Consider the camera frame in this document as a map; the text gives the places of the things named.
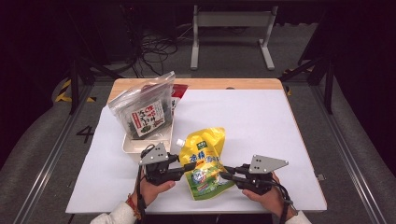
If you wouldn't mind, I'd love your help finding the aluminium floor rail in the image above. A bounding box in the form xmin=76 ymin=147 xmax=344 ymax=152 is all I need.
xmin=12 ymin=83 xmax=94 ymax=224
xmin=311 ymin=83 xmax=388 ymax=224

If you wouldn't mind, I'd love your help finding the white table mat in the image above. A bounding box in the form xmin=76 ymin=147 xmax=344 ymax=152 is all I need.
xmin=64 ymin=89 xmax=328 ymax=215

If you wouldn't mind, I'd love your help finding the black metal stand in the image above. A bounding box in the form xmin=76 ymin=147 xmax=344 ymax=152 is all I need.
xmin=65 ymin=6 xmax=125 ymax=116
xmin=278 ymin=8 xmax=338 ymax=116

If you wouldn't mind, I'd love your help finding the white divided storage box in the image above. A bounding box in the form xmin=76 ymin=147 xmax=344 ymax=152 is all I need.
xmin=121 ymin=122 xmax=175 ymax=155

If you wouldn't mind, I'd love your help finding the tangle of black floor cables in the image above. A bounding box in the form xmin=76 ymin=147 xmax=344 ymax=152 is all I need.
xmin=124 ymin=27 xmax=194 ymax=78

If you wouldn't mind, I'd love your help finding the white metal stand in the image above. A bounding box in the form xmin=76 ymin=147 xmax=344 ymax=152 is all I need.
xmin=190 ymin=4 xmax=279 ymax=71

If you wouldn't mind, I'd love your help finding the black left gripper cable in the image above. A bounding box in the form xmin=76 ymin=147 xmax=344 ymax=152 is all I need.
xmin=134 ymin=143 xmax=157 ymax=224

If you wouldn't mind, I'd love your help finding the yellow spout pouch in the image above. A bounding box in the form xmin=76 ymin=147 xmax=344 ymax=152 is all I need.
xmin=176 ymin=126 xmax=236 ymax=202

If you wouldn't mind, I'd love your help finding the yellow and black hazard tape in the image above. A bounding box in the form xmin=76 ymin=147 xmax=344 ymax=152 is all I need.
xmin=54 ymin=78 xmax=97 ymax=104

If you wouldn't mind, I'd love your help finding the person's right hand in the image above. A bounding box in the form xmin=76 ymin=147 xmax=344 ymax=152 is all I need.
xmin=241 ymin=172 xmax=296 ymax=222

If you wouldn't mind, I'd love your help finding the red and white snack packet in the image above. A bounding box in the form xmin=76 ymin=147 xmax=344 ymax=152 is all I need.
xmin=170 ymin=83 xmax=190 ymax=119

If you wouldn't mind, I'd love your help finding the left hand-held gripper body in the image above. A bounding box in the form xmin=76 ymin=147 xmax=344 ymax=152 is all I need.
xmin=138 ymin=142 xmax=185 ymax=187

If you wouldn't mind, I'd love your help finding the clear bag of dried seaweed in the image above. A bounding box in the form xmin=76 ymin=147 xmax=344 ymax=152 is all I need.
xmin=106 ymin=70 xmax=177 ymax=141

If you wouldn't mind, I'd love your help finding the person's left hand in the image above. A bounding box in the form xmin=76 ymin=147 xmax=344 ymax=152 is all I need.
xmin=132 ymin=177 xmax=177 ymax=209

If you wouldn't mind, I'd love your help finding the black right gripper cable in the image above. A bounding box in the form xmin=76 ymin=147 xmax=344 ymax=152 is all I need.
xmin=266 ymin=179 xmax=301 ymax=224

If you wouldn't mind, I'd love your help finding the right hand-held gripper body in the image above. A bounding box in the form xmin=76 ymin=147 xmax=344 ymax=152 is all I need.
xmin=235 ymin=154 xmax=290 ymax=197

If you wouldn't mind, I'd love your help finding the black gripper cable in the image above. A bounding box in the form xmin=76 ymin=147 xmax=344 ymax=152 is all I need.
xmin=266 ymin=179 xmax=301 ymax=224
xmin=134 ymin=143 xmax=157 ymax=224

